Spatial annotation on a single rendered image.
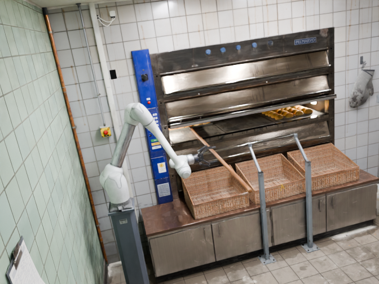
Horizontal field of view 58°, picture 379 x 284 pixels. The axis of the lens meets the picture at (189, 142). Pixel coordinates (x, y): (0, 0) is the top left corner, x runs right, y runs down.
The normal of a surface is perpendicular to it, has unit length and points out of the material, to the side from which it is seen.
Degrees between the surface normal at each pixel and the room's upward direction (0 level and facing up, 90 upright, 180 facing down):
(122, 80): 90
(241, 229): 90
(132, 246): 90
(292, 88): 70
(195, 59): 90
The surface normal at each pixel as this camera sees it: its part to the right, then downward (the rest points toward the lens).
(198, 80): 0.17, -0.07
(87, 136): 0.23, 0.27
